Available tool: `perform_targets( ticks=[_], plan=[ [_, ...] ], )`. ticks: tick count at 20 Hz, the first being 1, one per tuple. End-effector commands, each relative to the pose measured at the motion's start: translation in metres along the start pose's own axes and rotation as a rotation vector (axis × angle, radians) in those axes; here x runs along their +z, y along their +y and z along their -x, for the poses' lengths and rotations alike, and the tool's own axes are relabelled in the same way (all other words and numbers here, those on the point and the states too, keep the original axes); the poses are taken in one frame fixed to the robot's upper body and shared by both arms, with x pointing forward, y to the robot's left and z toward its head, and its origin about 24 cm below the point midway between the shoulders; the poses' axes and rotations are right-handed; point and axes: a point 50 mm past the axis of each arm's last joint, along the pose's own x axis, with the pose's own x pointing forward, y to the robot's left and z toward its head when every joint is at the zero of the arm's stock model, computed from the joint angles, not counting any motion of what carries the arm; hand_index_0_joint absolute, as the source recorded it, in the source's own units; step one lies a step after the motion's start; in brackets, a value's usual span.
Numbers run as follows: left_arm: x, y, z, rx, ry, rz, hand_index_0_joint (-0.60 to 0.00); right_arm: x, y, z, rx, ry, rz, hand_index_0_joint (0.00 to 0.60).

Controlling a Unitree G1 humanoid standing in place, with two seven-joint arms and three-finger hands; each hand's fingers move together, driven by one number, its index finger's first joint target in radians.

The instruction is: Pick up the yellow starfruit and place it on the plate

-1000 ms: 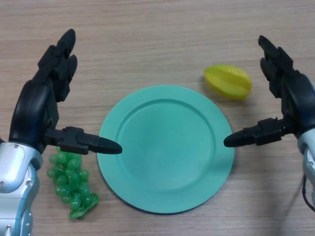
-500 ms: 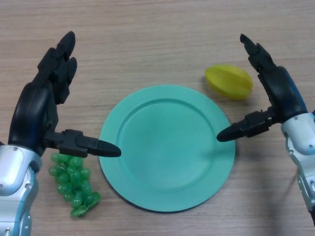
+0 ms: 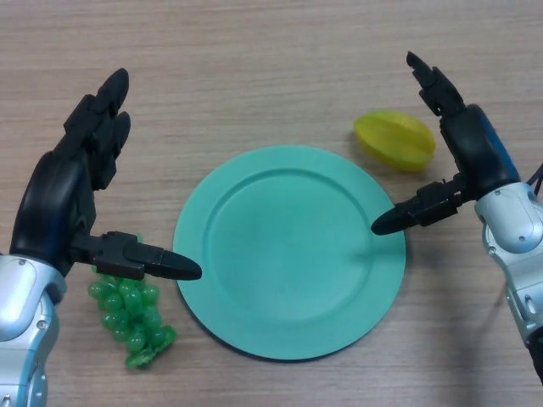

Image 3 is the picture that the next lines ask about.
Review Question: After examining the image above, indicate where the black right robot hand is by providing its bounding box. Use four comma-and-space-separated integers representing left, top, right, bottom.
370, 51, 522, 237

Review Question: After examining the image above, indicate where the yellow starfruit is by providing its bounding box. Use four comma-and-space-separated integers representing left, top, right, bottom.
353, 109, 437, 173

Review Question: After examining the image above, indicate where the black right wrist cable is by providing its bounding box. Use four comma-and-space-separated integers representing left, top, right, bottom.
525, 160, 543, 188

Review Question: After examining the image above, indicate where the green round plate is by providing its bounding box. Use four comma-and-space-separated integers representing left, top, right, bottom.
172, 145, 407, 362

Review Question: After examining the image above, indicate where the green grape bunch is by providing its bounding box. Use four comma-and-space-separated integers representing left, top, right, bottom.
87, 231, 177, 371

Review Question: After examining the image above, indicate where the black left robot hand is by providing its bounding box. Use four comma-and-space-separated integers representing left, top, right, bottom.
8, 66, 203, 282

